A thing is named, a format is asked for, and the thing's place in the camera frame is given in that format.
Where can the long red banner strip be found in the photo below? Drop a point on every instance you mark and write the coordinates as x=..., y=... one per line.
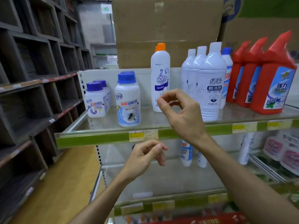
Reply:
x=210, y=219

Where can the white bottles with pink labels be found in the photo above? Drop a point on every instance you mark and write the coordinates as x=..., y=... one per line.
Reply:
x=280, y=156

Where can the person's right forearm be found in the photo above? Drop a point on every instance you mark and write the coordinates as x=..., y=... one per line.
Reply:
x=245, y=179

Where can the green-edged metal shelf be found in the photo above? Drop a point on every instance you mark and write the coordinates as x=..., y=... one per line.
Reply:
x=175, y=181
x=266, y=170

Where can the person's right hand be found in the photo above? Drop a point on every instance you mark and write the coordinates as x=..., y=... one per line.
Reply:
x=186, y=118

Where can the white empty shelving unit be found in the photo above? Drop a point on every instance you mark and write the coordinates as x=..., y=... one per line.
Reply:
x=102, y=47

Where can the cluster of orange-capped bottles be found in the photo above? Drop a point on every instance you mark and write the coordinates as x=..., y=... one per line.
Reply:
x=149, y=219

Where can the dark wooden cubby shelving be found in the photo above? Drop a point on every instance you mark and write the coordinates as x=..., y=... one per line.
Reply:
x=35, y=67

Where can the person's left forearm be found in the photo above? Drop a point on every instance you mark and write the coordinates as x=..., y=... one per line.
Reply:
x=102, y=200

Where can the cardboard box with green stripe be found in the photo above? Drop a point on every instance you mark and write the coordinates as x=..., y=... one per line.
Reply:
x=257, y=27

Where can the green and white hanging sign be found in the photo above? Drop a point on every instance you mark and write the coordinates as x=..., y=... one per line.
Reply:
x=106, y=8

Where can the blue-capped drain cleaner jar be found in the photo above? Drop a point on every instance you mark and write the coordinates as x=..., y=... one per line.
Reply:
x=128, y=102
x=127, y=72

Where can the white gondola shelving unit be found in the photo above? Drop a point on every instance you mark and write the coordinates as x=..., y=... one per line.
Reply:
x=144, y=90

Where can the green-edged glass shelf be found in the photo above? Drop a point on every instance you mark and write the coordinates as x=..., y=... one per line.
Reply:
x=105, y=137

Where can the person's left hand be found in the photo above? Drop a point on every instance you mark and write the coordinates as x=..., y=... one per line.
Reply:
x=140, y=160

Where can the plain cardboard box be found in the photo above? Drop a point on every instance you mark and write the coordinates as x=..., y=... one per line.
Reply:
x=163, y=20

